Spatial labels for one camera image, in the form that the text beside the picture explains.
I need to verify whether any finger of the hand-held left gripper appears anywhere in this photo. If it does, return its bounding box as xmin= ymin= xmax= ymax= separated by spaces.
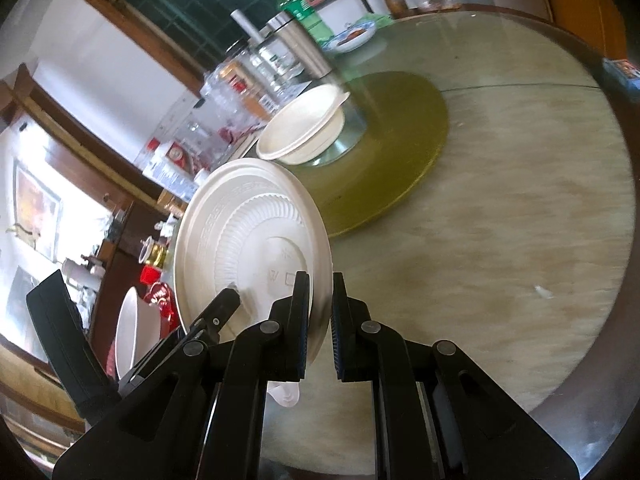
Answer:
xmin=117 ymin=288 xmax=241 ymax=396

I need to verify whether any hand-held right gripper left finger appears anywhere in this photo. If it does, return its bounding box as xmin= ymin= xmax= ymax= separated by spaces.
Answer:
xmin=52 ymin=270 xmax=312 ymax=480

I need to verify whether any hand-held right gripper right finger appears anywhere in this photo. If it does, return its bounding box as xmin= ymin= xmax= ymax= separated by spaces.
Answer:
xmin=329 ymin=272 xmax=579 ymax=480

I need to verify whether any white disposable plate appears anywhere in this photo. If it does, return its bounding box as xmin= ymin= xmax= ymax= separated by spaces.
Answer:
xmin=172 ymin=157 xmax=334 ymax=369

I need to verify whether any white bowl with handles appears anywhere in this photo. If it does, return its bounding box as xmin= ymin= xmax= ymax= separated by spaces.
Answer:
xmin=255 ymin=83 xmax=351 ymax=161

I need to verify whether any small white plastic piece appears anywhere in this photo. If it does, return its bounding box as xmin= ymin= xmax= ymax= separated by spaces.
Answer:
xmin=267 ymin=380 xmax=302 ymax=409

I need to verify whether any dark wooden sideboard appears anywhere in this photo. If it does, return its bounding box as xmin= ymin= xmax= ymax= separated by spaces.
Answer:
xmin=75 ymin=194 xmax=193 ymax=361

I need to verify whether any white bottle with red cap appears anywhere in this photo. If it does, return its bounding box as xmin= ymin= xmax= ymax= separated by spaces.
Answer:
xmin=144 ymin=139 xmax=177 ymax=182

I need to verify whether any glass pitcher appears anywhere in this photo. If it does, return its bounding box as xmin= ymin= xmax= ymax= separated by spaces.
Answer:
xmin=174 ymin=109 xmax=227 ymax=162

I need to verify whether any olive yellow turntable base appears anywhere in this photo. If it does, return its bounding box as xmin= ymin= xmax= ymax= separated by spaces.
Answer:
xmin=287 ymin=71 xmax=449 ymax=239

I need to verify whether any clear plastic bottle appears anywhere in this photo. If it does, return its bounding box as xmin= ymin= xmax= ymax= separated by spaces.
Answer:
xmin=201 ymin=56 xmax=252 ymax=117

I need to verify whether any steel thermos flask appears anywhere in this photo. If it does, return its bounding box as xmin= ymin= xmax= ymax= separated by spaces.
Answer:
xmin=264 ymin=14 xmax=334 ymax=79

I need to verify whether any white paper roll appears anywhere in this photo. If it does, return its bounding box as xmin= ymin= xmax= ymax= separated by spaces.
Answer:
xmin=230 ymin=9 xmax=264 ymax=42

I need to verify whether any small plate with food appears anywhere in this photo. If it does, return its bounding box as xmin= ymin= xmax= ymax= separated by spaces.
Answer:
xmin=321 ymin=21 xmax=377 ymax=56

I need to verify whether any wooden framed window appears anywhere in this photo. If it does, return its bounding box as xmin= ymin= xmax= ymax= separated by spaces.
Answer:
xmin=69 ymin=0 xmax=323 ymax=92

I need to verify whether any green plastic bottle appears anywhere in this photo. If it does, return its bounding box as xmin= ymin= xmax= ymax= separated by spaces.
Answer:
xmin=269 ymin=0 xmax=335 ymax=43

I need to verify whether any small blue box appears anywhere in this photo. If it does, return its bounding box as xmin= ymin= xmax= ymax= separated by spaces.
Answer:
xmin=602 ymin=57 xmax=639 ymax=87

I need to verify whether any wall poster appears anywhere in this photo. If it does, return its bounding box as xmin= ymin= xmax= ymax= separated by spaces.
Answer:
xmin=12 ymin=159 xmax=64 ymax=262

